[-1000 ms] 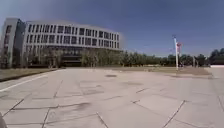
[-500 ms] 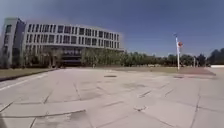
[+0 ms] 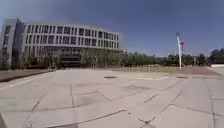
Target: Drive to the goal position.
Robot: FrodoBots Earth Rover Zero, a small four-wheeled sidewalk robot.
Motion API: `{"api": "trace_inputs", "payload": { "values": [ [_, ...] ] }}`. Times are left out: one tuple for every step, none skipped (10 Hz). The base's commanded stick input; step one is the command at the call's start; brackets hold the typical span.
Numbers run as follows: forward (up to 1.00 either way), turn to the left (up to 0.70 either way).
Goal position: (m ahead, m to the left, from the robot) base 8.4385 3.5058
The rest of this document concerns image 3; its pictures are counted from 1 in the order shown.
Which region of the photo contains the dark manhole cover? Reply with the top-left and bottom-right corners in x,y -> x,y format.
103,75 -> 117,80
176,75 -> 189,80

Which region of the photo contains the grey stone slab plaza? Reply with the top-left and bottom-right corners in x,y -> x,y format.
0,67 -> 224,128

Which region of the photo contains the row of trees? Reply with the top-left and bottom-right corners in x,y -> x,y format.
23,47 -> 224,69

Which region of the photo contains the dry grass strip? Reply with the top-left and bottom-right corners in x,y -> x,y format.
109,65 -> 188,74

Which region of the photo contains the large curved office building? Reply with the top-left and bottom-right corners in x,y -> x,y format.
0,17 -> 123,70

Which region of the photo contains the white flagpole with flags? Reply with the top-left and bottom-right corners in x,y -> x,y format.
175,32 -> 185,70

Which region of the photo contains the reddish paved strip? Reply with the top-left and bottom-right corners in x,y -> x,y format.
181,66 -> 219,76

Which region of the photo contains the dark raised planting bed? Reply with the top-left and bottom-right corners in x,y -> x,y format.
0,68 -> 56,83

